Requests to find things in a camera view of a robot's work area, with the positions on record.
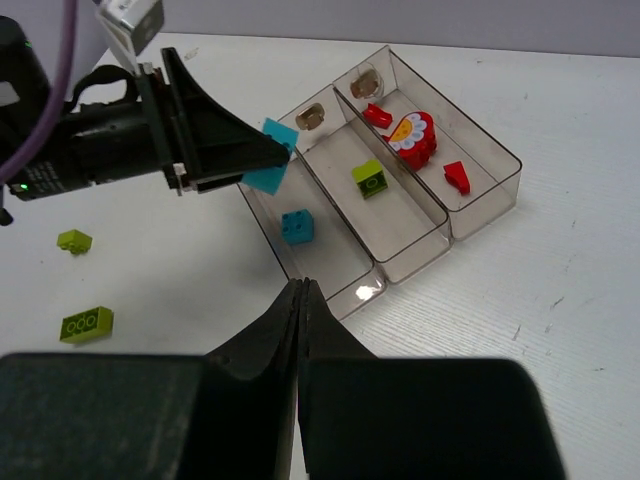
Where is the red rounded lego brick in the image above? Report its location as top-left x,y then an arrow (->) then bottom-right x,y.
383,111 -> 437,172

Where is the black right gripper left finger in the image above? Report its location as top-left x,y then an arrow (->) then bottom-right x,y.
1,280 -> 304,479

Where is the teal flower face lego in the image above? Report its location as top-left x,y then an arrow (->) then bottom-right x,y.
242,118 -> 299,195

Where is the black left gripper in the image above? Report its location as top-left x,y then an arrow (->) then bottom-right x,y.
9,47 -> 268,200

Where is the lime green lego brick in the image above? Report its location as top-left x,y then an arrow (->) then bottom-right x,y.
56,229 -> 93,256

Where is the lime green square lego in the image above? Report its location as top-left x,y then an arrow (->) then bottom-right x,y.
351,158 -> 388,199

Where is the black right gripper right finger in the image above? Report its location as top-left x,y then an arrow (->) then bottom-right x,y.
298,280 -> 565,479

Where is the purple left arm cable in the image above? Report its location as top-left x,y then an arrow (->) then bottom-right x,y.
0,0 -> 80,187

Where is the lime green long lego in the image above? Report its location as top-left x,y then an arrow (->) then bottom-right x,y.
59,306 -> 114,345

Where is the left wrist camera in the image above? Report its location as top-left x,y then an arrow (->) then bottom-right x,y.
96,0 -> 165,76

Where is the small red lego piece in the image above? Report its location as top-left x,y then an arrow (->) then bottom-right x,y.
443,161 -> 471,196

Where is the small light blue lego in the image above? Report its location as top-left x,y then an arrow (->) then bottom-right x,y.
281,209 -> 314,245

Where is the clear tiered plastic organizer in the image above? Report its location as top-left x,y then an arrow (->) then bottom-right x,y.
240,47 -> 522,319

